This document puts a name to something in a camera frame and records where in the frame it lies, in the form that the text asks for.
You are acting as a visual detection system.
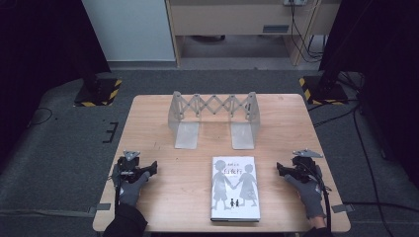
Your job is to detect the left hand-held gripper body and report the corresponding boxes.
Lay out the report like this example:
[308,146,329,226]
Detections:
[111,149,150,186]

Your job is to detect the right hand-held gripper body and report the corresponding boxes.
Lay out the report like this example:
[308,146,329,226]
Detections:
[291,148,324,185]

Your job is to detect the person's left hand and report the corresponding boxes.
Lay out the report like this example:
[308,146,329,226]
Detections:
[118,170,152,207]

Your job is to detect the white hardcover book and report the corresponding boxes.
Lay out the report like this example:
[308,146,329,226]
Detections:
[209,155,262,223]

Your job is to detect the expandable metal book rack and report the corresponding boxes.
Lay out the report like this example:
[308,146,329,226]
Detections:
[167,90,262,151]

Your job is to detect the striped black stand base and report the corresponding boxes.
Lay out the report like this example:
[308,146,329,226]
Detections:
[298,75,349,107]
[73,77,124,109]

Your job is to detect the black curtain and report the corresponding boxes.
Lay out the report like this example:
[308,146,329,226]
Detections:
[0,0,112,174]
[318,0,419,190]

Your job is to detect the white cabinet panel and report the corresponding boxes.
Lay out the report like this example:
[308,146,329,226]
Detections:
[81,0,177,63]

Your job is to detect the light wooden desk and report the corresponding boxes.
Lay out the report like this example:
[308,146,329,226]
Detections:
[165,0,342,69]

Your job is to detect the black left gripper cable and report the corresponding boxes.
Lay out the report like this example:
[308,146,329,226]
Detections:
[113,164,122,213]

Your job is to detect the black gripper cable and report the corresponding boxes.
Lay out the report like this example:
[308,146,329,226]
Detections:
[304,161,332,232]
[113,164,122,213]

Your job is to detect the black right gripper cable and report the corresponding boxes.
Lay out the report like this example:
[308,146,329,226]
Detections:
[304,161,332,232]

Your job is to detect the black floor cable bundle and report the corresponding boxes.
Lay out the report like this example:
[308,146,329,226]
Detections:
[307,97,364,129]

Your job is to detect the long black floor cable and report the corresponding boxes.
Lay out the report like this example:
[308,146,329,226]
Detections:
[351,107,398,237]

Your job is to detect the thin black floor cable loop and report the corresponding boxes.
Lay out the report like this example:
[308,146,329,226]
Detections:
[27,106,54,128]

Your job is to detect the hanging black cables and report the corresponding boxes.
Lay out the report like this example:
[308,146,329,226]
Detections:
[289,0,326,64]

